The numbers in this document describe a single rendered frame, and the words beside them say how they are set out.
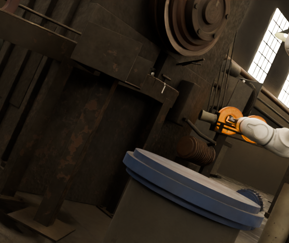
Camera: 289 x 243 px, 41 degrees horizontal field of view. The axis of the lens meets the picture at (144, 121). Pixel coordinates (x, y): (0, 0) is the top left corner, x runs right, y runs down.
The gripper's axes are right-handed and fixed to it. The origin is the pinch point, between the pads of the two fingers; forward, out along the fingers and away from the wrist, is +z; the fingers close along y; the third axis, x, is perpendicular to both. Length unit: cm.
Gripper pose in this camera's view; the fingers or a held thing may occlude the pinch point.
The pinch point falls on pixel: (230, 119)
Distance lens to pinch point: 221.5
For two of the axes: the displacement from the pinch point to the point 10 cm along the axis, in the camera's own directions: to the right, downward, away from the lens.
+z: -1.3, -1.5, 9.8
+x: 4.3, -9.0, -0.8
